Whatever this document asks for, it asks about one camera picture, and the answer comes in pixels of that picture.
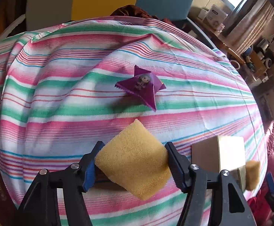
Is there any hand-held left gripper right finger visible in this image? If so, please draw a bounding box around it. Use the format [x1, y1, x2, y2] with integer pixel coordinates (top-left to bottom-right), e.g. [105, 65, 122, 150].
[165, 142, 257, 226]

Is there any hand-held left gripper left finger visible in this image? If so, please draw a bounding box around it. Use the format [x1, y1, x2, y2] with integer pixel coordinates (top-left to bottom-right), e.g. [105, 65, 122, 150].
[17, 141, 105, 226]

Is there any small yellow sponge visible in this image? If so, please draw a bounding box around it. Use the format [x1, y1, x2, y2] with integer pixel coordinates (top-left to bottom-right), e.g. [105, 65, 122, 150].
[245, 160, 262, 192]

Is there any cream paper box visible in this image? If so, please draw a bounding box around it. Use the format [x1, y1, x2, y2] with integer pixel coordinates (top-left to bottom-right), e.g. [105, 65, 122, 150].
[191, 135, 247, 191]

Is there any large yellow sponge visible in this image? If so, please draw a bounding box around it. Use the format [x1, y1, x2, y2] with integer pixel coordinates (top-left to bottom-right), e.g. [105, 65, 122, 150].
[94, 118, 173, 201]

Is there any purple snack packet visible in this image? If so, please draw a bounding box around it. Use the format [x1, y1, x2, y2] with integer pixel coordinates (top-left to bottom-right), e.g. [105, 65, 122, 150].
[115, 65, 167, 111]

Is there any striped bed sheet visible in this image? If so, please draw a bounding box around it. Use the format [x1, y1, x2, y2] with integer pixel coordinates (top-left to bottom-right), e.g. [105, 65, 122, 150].
[0, 16, 269, 226]

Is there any brown cardboard box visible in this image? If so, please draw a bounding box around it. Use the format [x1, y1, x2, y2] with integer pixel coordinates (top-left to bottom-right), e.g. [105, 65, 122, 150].
[248, 49, 269, 76]

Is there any black speaker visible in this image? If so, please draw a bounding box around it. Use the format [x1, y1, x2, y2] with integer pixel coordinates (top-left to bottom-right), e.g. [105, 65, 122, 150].
[262, 52, 274, 68]

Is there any wooden desk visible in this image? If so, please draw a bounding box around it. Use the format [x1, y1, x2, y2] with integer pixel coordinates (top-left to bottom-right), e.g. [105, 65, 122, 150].
[186, 6, 246, 64]

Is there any small white container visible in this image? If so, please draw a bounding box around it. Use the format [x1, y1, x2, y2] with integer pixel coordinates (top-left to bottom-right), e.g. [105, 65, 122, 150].
[197, 8, 208, 21]

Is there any white printed cardboard box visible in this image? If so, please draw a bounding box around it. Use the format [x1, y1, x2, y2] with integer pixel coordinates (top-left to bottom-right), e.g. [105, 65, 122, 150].
[203, 4, 228, 28]

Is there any patterned curtain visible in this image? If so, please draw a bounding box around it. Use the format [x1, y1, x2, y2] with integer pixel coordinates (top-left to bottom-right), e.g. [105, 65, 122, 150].
[222, 0, 274, 55]

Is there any dark red cloth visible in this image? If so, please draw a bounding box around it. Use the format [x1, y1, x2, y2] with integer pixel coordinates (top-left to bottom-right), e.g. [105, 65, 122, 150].
[111, 5, 175, 25]

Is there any grey yellow blue headboard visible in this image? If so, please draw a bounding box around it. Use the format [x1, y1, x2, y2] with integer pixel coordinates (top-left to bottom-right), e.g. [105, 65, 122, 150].
[25, 0, 197, 32]

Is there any grey bed rail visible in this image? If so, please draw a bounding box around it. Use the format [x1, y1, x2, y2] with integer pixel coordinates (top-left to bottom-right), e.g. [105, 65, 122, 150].
[175, 16, 218, 50]

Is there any white bed rail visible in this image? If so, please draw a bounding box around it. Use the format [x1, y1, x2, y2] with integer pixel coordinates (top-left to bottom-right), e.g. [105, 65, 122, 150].
[0, 14, 27, 50]

